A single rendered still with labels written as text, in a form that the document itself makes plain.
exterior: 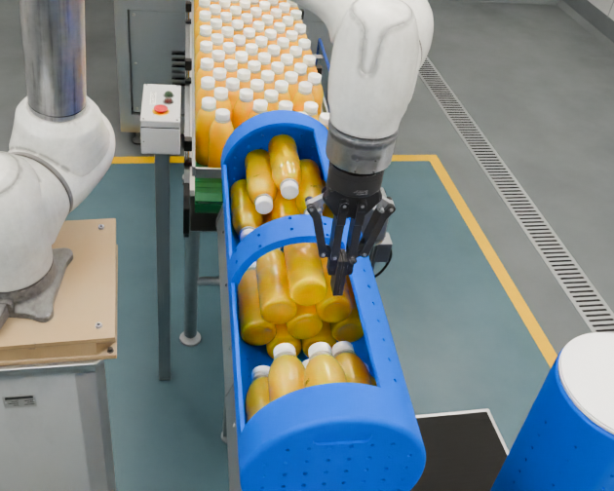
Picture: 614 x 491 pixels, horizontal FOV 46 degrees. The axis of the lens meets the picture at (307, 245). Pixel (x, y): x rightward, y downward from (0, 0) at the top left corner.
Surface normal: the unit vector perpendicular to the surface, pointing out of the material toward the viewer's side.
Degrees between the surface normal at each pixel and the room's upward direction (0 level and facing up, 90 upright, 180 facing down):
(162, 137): 90
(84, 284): 5
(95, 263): 5
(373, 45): 77
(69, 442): 90
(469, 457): 0
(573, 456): 90
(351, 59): 83
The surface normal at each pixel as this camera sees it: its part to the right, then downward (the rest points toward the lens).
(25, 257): 0.72, 0.54
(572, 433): -0.84, 0.26
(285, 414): -0.48, -0.63
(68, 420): 0.19, 0.64
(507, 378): 0.11, -0.77
